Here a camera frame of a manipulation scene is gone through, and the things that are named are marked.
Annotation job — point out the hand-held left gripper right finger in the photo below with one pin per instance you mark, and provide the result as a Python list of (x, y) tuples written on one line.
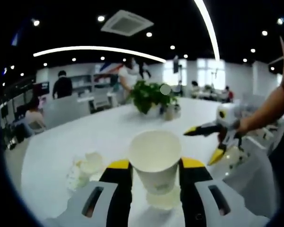
[(191, 189)]

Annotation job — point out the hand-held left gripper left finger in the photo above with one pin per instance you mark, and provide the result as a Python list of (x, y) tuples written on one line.
[(119, 189)]

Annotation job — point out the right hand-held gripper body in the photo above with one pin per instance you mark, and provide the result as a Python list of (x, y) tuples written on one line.
[(228, 116)]

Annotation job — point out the pile of crushed paper cups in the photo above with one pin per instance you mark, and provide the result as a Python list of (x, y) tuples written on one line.
[(85, 168)]

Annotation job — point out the white paper cup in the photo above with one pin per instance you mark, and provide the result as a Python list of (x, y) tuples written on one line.
[(156, 151)]

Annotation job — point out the small beige pot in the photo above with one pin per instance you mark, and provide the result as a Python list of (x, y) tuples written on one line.
[(169, 113)]

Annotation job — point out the white table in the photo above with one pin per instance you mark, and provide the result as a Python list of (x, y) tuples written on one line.
[(85, 137)]

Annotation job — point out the green potted plant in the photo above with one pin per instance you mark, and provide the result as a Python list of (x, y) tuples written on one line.
[(144, 97)]

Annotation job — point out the white office chair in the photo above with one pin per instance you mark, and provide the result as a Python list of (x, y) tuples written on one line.
[(101, 101)]

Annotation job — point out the curved ceiling light strip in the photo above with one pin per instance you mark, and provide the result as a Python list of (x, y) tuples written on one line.
[(85, 48), (209, 26)]

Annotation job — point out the grey partition panel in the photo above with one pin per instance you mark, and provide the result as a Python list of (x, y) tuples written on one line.
[(66, 111)]

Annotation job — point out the ceiling air conditioner vent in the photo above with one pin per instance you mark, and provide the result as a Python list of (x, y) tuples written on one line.
[(126, 23)]

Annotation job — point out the round ceiling downlights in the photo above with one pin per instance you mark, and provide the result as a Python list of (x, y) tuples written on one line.
[(101, 18)]

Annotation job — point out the white wall shelving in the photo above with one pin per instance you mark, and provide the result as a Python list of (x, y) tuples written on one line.
[(82, 82)]

